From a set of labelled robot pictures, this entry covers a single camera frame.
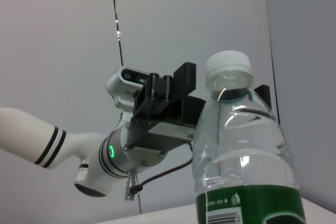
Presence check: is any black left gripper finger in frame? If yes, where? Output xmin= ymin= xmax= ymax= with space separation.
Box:
xmin=253 ymin=84 xmax=271 ymax=112

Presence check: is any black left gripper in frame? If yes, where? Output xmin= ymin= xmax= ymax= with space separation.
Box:
xmin=122 ymin=61 xmax=207 ymax=157

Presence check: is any clear green-label water bottle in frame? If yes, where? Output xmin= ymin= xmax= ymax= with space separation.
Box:
xmin=190 ymin=50 xmax=308 ymax=224

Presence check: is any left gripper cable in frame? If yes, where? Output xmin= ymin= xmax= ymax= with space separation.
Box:
xmin=123 ymin=142 xmax=196 ymax=202

